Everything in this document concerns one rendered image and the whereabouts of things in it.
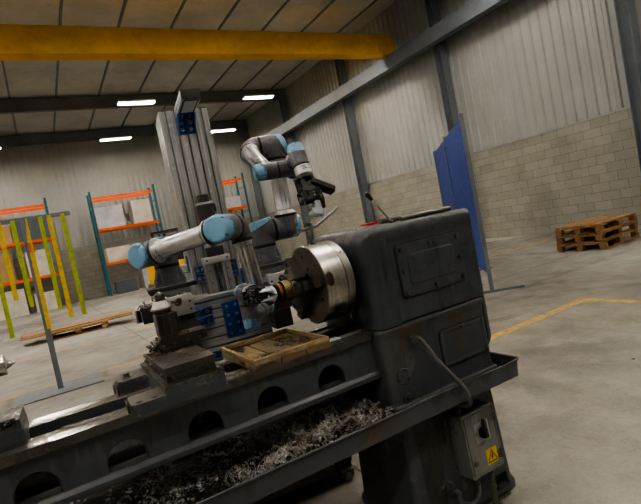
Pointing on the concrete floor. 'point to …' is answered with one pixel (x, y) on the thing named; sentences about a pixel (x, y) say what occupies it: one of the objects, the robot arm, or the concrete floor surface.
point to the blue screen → (463, 189)
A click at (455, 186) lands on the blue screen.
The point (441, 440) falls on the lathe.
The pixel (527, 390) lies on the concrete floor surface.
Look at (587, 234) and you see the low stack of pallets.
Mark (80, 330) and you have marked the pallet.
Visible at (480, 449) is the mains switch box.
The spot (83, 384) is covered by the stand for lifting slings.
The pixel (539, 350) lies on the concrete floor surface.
